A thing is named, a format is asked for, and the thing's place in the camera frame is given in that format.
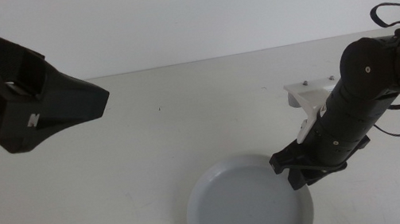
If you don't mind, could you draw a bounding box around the grey shallow bowl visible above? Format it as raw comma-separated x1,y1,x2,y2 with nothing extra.
177,145,317,224

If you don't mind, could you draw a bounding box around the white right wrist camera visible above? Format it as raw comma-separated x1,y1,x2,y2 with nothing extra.
282,74,350,145

